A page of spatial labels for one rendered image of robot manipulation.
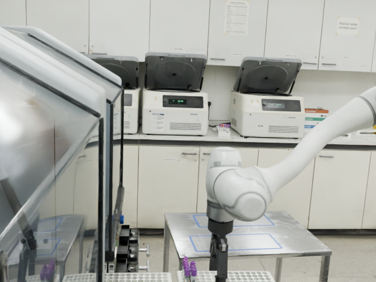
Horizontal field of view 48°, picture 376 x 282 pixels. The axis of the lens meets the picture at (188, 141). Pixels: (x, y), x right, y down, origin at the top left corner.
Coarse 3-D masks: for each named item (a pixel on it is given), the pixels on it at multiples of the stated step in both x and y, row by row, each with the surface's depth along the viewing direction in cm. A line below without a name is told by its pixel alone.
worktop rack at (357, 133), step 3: (363, 129) 400; (366, 129) 401; (369, 129) 401; (372, 129) 402; (375, 129) 403; (354, 132) 398; (357, 132) 394; (354, 135) 397; (357, 135) 394; (360, 135) 395; (363, 135) 395; (366, 135) 396; (369, 135) 396; (372, 135) 397; (375, 135) 397
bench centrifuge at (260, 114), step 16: (256, 64) 369; (272, 64) 369; (288, 64) 365; (240, 80) 380; (256, 80) 390; (272, 80) 390; (288, 80) 391; (240, 96) 368; (256, 96) 360; (272, 96) 362; (288, 96) 366; (240, 112) 366; (256, 112) 355; (272, 112) 356; (288, 112) 358; (304, 112) 360; (240, 128) 365; (256, 128) 358; (272, 128) 359; (288, 128) 360
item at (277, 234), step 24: (168, 216) 191; (192, 216) 192; (264, 216) 196; (288, 216) 198; (168, 240) 195; (192, 240) 166; (240, 240) 168; (264, 240) 169; (288, 240) 170; (312, 240) 171; (168, 264) 197
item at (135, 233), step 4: (132, 232) 170; (136, 232) 172; (132, 236) 168; (136, 236) 168; (132, 240) 165; (136, 240) 165; (132, 244) 164; (136, 244) 164; (148, 244) 176; (140, 248) 172; (144, 248) 172; (148, 248) 172; (148, 252) 168; (148, 256) 167
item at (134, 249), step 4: (128, 248) 160; (132, 248) 157; (136, 248) 157; (128, 252) 157; (132, 252) 154; (136, 252) 154; (128, 256) 154; (132, 256) 151; (136, 256) 151; (128, 260) 150; (132, 260) 150; (136, 260) 150; (148, 260) 162; (148, 264) 159; (140, 268) 156; (144, 268) 156; (148, 268) 156
